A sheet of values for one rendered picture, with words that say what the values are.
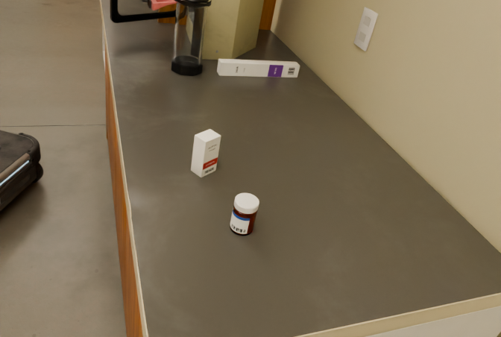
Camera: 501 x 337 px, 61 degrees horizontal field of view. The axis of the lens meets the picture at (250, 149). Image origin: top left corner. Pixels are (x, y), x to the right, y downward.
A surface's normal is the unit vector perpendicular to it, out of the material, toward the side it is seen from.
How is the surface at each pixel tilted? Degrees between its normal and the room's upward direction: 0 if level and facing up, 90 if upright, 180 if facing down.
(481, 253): 0
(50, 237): 0
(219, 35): 90
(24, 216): 0
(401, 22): 90
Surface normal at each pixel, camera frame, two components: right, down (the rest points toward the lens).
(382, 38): -0.94, 0.04
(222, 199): 0.16, -0.83
